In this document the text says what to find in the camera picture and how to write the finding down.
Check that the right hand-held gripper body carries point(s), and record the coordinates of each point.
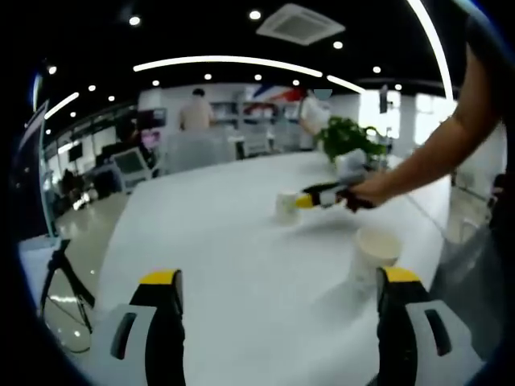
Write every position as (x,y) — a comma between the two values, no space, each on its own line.
(354,165)

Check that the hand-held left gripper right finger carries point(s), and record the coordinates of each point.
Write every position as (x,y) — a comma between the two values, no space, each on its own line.
(398,333)

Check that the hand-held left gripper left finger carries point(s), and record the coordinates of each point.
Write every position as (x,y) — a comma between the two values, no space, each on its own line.
(165,342)

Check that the white paper cup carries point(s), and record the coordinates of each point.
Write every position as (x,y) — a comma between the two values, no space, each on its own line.
(285,209)
(374,253)

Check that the green potted plant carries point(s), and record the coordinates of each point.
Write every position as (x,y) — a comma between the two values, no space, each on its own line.
(346,136)

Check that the white table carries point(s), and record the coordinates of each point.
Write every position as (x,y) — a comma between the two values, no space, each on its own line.
(241,261)

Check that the red blue banner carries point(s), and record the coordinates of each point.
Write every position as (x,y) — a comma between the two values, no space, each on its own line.
(277,93)

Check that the grey partition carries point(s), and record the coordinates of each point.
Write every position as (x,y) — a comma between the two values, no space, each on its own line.
(201,150)

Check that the black tripod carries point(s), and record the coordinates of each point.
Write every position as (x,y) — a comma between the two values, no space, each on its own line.
(60,251)

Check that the straight ceiling light strip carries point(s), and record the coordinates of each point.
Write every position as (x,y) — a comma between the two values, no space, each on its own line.
(436,48)

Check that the ceiling air vent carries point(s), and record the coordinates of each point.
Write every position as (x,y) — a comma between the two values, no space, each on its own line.
(299,24)

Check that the curved ceiling light strip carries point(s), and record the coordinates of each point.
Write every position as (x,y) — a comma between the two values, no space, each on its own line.
(225,60)

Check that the white chair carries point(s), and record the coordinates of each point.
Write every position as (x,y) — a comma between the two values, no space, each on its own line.
(130,165)

